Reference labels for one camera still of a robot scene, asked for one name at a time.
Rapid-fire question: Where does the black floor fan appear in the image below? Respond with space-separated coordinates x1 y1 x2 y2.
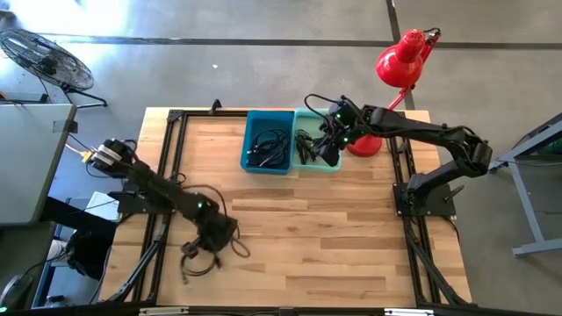
0 28 109 109

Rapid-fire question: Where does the red desk lamp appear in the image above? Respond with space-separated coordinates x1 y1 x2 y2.
346 27 442 158

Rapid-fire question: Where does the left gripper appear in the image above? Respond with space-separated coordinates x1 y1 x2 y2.
180 213 239 261

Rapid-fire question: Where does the silver metal bracket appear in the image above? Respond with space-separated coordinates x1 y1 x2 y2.
385 308 436 316
139 306 190 316

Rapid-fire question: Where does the black aluminium table frame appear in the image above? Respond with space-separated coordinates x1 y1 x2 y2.
107 98 473 308

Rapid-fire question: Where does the blue plastic bin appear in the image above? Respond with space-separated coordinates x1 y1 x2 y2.
239 109 295 176

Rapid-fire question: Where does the grey side table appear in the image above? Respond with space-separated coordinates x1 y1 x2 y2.
0 104 78 226

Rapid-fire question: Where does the teal plastic bin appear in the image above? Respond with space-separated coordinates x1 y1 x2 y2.
289 107 343 173

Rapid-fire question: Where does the dark computer mouse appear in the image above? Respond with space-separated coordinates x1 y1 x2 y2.
0 274 34 311

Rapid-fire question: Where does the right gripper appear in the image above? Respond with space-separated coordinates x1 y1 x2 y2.
316 100 368 168

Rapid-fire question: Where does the white paper sheet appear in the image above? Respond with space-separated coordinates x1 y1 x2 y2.
84 190 120 223

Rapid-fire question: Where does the grey metal table frame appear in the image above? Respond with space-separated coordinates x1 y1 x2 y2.
484 112 562 258

